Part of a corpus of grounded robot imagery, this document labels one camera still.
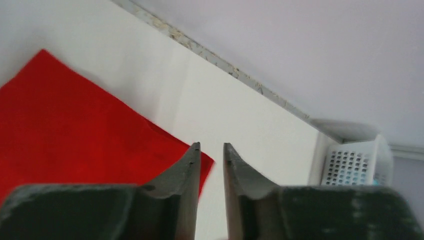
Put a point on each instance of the red t-shirt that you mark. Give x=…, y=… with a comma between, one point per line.
x=57, y=127

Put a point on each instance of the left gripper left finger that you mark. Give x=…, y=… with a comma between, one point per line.
x=165, y=208

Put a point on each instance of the white plastic basket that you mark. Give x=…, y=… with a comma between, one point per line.
x=360, y=163

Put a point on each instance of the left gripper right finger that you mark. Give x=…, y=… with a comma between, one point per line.
x=259, y=209

